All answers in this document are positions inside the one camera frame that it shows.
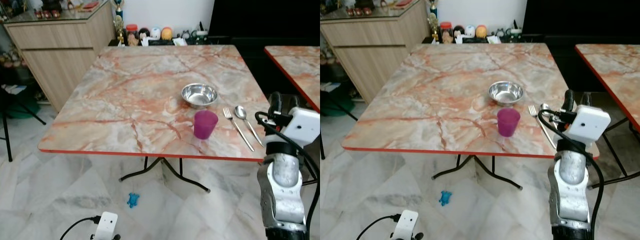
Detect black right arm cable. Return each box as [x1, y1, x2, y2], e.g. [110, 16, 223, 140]
[254, 111, 321, 240]
[536, 110, 601, 240]

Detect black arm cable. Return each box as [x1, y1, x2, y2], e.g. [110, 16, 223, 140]
[536, 110, 601, 240]
[356, 213, 402, 240]
[60, 215, 102, 240]
[254, 111, 321, 240]

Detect black folding table legs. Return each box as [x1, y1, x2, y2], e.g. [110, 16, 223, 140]
[119, 156, 211, 194]
[591, 117, 640, 190]
[432, 154, 524, 191]

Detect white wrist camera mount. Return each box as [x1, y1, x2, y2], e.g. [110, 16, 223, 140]
[391, 210, 420, 240]
[93, 211, 119, 240]
[276, 107, 321, 149]
[570, 104, 612, 147]

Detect light wooden cabinet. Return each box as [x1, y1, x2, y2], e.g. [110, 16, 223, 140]
[320, 0, 430, 104]
[2, 0, 117, 112]

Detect steel fork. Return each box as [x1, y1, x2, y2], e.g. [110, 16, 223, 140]
[528, 104, 557, 150]
[222, 106, 255, 152]

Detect gold and blue trophy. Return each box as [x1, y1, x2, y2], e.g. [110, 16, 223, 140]
[427, 0, 440, 43]
[112, 0, 126, 46]

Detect stainless steel bowl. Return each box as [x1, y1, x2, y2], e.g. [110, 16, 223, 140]
[488, 80, 524, 106]
[181, 83, 219, 109]

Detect black metal stand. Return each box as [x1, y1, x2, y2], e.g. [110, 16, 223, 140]
[320, 89, 359, 161]
[0, 87, 47, 163]

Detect black television screen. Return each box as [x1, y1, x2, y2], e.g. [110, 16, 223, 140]
[521, 0, 640, 37]
[207, 0, 321, 46]

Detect green plastic tub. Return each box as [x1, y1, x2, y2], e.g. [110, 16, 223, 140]
[320, 92, 354, 117]
[5, 95, 41, 120]

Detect dark mug with utensils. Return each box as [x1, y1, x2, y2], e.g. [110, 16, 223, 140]
[195, 21, 210, 44]
[509, 20, 524, 41]

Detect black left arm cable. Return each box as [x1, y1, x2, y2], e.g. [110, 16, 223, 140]
[356, 213, 402, 240]
[60, 215, 102, 240]

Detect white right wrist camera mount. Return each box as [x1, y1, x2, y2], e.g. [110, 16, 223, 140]
[570, 104, 612, 147]
[276, 107, 321, 149]

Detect purple plastic cup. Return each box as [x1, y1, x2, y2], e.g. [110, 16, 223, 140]
[193, 110, 219, 140]
[497, 107, 521, 138]

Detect red-lidded jar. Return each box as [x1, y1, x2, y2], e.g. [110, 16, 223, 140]
[440, 21, 454, 44]
[125, 24, 139, 47]

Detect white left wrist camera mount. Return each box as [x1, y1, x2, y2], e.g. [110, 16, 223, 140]
[93, 211, 119, 240]
[391, 210, 420, 240]

